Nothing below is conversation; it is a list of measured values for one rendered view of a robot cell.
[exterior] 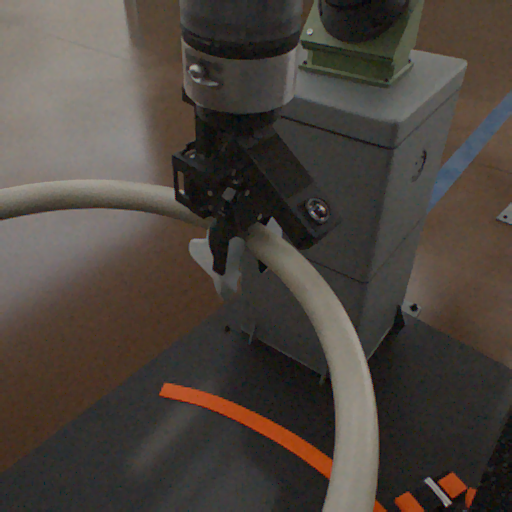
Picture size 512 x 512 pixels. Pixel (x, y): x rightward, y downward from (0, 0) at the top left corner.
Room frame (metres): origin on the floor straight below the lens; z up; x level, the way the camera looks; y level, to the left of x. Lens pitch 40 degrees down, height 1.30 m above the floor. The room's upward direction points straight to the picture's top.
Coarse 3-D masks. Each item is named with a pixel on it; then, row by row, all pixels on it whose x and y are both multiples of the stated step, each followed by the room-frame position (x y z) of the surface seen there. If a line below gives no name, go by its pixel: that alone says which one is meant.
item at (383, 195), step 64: (448, 64) 1.24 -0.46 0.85; (320, 128) 1.04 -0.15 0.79; (384, 128) 0.96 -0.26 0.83; (448, 128) 1.25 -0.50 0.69; (384, 192) 0.95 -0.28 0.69; (320, 256) 1.02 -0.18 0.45; (384, 256) 1.02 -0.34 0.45; (256, 320) 1.14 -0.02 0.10; (384, 320) 1.12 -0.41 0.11; (320, 384) 0.95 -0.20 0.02
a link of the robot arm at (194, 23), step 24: (192, 0) 0.39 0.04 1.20; (216, 0) 0.38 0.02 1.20; (240, 0) 0.37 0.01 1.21; (264, 0) 0.38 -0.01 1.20; (288, 0) 0.39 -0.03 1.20; (192, 24) 0.39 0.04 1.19; (216, 24) 0.38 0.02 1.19; (240, 24) 0.37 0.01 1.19; (264, 24) 0.38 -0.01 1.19; (288, 24) 0.39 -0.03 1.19; (216, 48) 0.38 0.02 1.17; (240, 48) 0.37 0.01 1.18; (264, 48) 0.38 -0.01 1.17; (288, 48) 0.39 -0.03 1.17
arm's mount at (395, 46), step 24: (312, 24) 1.23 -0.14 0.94; (408, 24) 1.15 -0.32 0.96; (312, 48) 1.21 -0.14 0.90; (336, 48) 1.17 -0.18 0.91; (360, 48) 1.14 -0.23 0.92; (384, 48) 1.12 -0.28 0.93; (408, 48) 1.19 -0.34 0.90; (336, 72) 1.17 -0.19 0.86; (360, 72) 1.14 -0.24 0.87; (384, 72) 1.13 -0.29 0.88
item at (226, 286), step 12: (192, 240) 0.42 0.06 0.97; (204, 240) 0.41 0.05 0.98; (240, 240) 0.39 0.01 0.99; (192, 252) 0.42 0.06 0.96; (204, 252) 0.41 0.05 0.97; (228, 252) 0.38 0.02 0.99; (240, 252) 0.39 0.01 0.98; (204, 264) 0.40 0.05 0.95; (228, 264) 0.38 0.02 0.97; (216, 276) 0.38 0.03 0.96; (228, 276) 0.38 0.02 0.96; (216, 288) 0.39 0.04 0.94; (228, 288) 0.38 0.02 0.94
